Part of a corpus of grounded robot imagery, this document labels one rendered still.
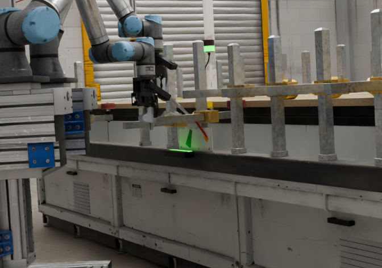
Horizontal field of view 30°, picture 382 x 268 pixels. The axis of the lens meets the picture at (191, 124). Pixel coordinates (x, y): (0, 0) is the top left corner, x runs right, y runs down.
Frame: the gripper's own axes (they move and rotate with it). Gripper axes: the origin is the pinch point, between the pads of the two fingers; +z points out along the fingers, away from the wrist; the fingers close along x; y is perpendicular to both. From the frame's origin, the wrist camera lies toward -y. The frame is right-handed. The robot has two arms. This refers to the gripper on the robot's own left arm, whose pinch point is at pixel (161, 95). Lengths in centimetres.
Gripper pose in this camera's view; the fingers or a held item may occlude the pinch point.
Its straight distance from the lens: 313.6
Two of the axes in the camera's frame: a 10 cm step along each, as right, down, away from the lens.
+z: 0.5, 10.0, 0.5
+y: -7.9, 0.1, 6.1
